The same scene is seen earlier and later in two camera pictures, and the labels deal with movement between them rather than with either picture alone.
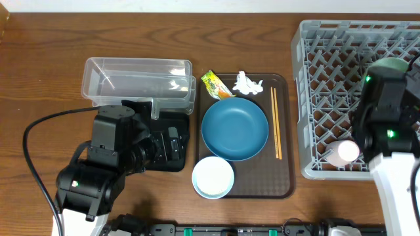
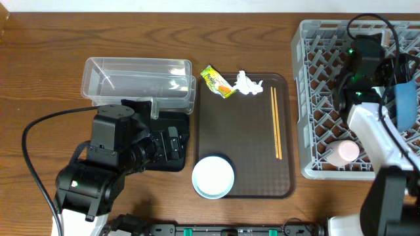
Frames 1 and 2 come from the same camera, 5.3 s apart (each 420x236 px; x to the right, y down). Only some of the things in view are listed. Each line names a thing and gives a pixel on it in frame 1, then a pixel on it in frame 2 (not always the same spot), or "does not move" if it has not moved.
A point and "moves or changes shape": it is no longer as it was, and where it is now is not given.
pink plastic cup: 345,151 does not move
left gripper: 164,155 does not move
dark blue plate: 235,129 moves or changes shape
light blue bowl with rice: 213,177 does not move
